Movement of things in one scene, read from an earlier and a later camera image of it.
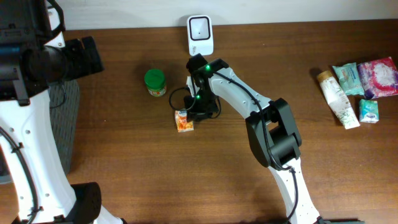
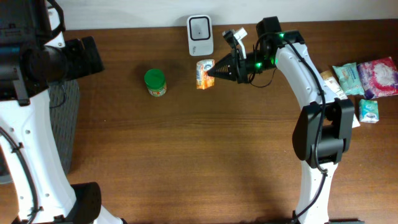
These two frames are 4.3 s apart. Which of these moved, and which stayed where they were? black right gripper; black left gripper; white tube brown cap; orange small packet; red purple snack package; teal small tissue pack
Moved: black right gripper; orange small packet
Stayed: red purple snack package; black left gripper; teal small tissue pack; white tube brown cap
